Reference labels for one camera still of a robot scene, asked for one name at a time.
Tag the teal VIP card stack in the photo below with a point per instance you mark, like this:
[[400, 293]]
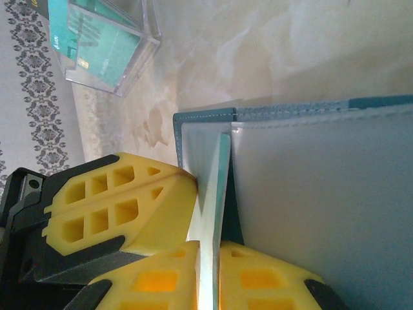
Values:
[[106, 51]]

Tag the clear acrylic card organizer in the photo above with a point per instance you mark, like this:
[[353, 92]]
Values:
[[138, 64]]

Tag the teal card holder wallet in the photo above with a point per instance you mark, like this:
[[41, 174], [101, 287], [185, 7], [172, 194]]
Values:
[[322, 193]]

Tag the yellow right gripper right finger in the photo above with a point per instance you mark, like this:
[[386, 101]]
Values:
[[264, 284]]

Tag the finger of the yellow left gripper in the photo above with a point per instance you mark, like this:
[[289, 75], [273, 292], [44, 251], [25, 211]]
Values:
[[129, 184], [161, 219]]

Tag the black VIP card stack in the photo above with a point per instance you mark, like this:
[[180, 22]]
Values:
[[38, 6]]

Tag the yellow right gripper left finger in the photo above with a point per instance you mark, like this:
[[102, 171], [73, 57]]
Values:
[[145, 284]]

